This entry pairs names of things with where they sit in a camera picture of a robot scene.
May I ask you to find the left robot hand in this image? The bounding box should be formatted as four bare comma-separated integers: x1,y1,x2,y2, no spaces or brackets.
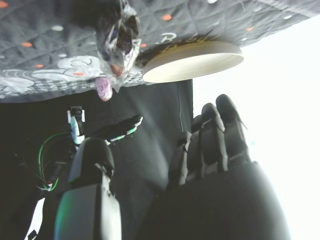
53,93,293,240

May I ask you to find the purple round ball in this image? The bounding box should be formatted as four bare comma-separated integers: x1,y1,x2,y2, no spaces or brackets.
95,76,114,102

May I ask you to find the brown cake piece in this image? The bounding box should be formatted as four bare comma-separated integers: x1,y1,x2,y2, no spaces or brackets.
94,0,143,92

